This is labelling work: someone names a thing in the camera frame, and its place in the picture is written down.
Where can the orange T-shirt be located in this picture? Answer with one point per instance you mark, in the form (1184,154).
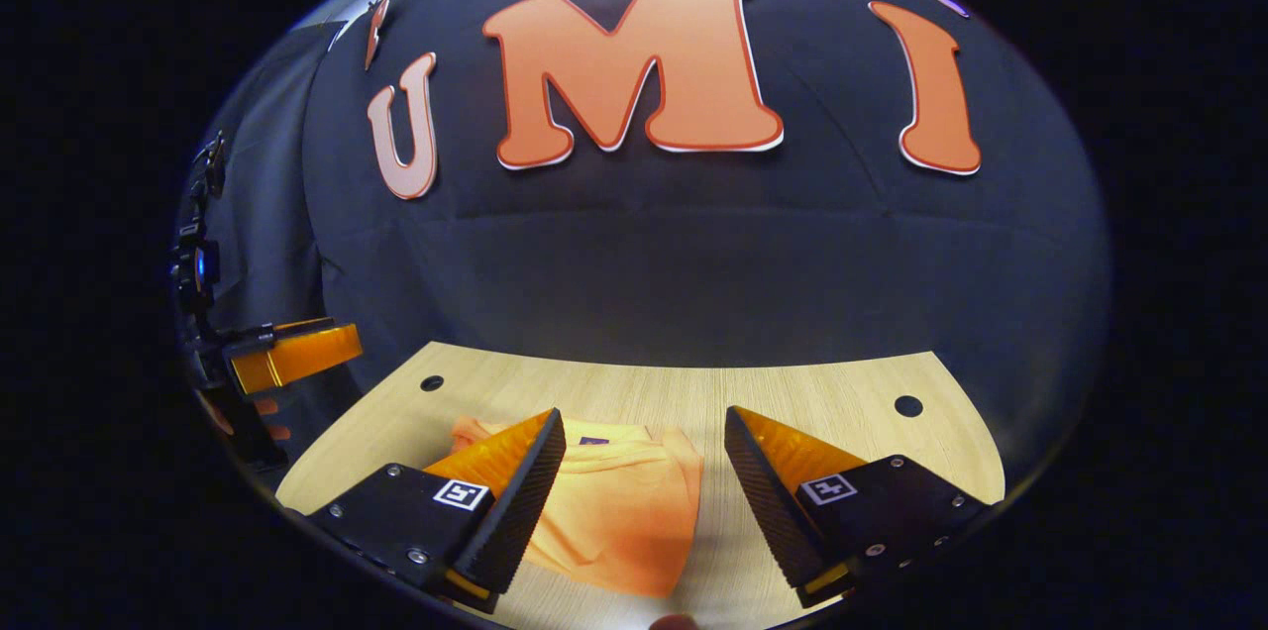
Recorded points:
(624,511)

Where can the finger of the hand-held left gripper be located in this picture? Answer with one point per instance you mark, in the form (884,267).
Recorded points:
(297,353)

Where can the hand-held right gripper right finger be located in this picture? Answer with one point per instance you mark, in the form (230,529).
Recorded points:
(768,511)

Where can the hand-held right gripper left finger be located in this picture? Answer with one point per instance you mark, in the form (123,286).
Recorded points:
(525,501)

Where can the black backdrop cloth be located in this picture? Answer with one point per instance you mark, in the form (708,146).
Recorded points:
(693,254)

